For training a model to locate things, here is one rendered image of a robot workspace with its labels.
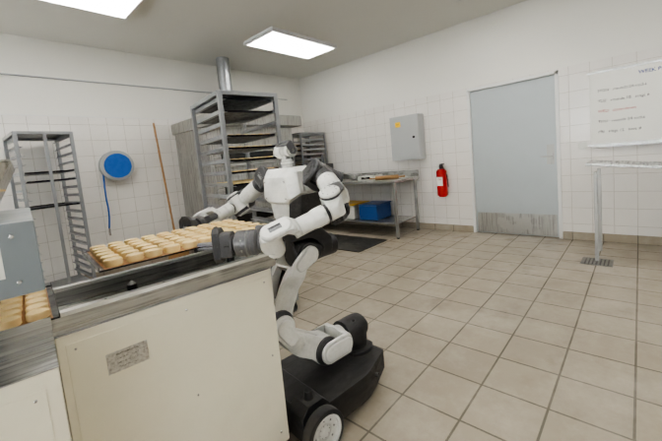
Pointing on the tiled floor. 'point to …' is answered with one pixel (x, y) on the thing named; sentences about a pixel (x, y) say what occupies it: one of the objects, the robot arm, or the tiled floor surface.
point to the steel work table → (393, 197)
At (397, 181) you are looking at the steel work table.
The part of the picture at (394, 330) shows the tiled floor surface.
